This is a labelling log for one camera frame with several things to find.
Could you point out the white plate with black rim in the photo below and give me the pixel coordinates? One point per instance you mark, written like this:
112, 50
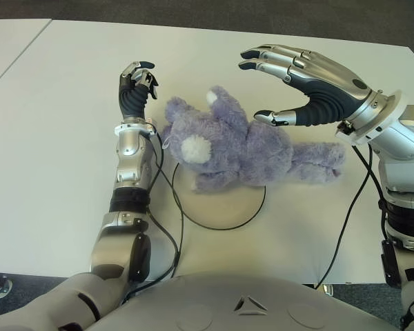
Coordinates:
224, 210

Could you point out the purple plush doll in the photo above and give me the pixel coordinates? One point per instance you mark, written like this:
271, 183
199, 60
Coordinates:
248, 148

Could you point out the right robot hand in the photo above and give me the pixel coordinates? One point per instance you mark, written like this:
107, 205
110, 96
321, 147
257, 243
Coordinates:
327, 103

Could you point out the chrome table foot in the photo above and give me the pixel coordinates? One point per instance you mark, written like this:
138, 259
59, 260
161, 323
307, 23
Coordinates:
327, 289

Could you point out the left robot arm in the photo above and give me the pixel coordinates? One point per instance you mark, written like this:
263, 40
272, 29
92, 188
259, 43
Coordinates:
129, 165

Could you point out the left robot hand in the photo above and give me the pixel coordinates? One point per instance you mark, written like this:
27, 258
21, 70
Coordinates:
132, 103

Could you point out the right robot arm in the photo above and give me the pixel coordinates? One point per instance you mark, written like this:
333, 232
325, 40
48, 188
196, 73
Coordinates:
400, 155

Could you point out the grey robot torso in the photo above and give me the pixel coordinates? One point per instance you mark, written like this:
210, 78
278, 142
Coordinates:
227, 303

